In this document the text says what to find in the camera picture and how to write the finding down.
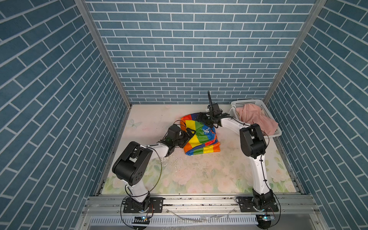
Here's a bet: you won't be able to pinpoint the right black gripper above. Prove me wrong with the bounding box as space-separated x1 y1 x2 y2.
195 112 215 128

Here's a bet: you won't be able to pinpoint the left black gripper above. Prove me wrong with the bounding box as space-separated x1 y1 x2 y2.
172 127 196 148

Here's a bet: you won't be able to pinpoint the white plastic laundry basket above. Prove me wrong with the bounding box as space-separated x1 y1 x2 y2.
230 99 282 138

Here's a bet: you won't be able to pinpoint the rainbow striped shorts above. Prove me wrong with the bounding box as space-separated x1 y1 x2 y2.
180 113 220 156

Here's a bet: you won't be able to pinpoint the pink shorts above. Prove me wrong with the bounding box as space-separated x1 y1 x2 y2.
236 103 278 136

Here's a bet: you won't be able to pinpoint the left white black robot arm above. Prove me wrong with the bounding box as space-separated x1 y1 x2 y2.
112 124 196 212

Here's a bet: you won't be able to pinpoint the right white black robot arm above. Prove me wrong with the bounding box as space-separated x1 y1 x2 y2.
195 103 276 211

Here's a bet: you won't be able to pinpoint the left green circuit board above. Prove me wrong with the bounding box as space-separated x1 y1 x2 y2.
132 216 150 226

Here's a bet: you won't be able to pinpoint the green circuit board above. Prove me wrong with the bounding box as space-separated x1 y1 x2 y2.
256 215 273 227
132 216 150 226

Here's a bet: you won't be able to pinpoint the right green circuit board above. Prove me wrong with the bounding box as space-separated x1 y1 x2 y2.
256 215 273 227

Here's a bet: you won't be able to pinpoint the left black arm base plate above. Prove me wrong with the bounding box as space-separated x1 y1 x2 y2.
123 197 164 214

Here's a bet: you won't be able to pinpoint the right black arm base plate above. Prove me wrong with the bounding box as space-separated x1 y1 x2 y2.
235 196 279 212

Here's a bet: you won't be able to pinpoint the aluminium mounting rail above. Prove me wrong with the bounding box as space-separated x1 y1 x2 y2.
76 194 328 230

